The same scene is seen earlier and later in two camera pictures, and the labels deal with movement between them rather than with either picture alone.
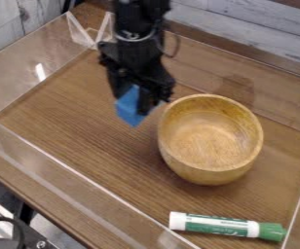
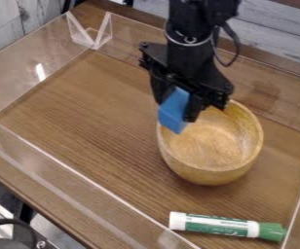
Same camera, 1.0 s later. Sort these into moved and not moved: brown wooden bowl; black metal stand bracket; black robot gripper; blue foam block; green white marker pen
Moved: black robot gripper; blue foam block
Not moved: black metal stand bracket; green white marker pen; brown wooden bowl
